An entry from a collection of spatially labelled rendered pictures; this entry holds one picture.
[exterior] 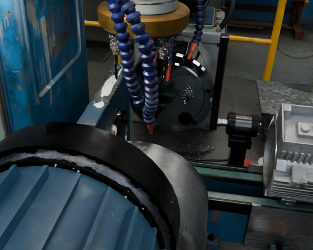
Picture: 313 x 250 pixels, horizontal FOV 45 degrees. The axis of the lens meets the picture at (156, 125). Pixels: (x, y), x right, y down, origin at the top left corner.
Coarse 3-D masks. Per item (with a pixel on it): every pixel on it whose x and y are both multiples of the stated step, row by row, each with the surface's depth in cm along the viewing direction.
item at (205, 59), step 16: (176, 48) 104; (160, 64) 102; (176, 64) 101; (192, 64) 101; (208, 64) 107; (160, 80) 104; (176, 80) 104; (192, 80) 103; (208, 80) 103; (144, 96) 108; (160, 96) 107; (176, 96) 106; (192, 96) 103; (208, 96) 105; (160, 112) 110; (176, 112) 109; (192, 112) 108; (208, 112) 108; (160, 128) 113; (176, 128) 112
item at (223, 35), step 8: (224, 40) 87; (224, 48) 88; (224, 56) 89; (224, 64) 90; (216, 72) 92; (224, 72) 91; (216, 80) 92; (216, 88) 94; (216, 96) 95; (216, 104) 96; (216, 112) 97; (216, 120) 98; (216, 128) 100
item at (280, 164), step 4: (276, 116) 86; (264, 144) 97; (276, 160) 79; (280, 160) 79; (284, 160) 79; (276, 164) 79; (280, 164) 79; (284, 164) 79; (276, 168) 79; (280, 168) 79; (284, 168) 79; (264, 188) 89; (264, 192) 89; (272, 196) 89
